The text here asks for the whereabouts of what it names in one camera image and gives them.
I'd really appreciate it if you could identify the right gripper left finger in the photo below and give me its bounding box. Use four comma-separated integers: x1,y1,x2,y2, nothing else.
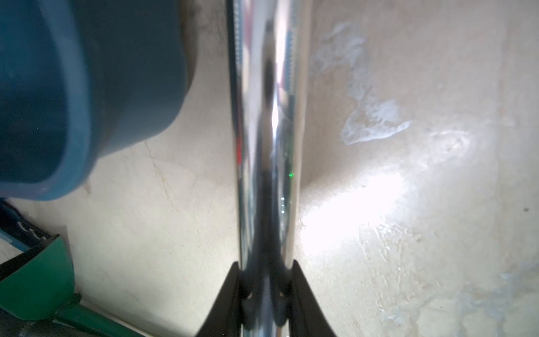
196,262,246,337

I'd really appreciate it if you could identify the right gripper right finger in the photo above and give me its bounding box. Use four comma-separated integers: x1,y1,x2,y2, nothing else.
289,261,336,337

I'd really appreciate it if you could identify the chrome hoe with blue grip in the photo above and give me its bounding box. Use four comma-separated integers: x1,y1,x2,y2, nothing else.
226,1,312,336

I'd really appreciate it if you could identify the teal plastic storage box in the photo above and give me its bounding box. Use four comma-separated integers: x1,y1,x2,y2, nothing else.
1,1,188,201

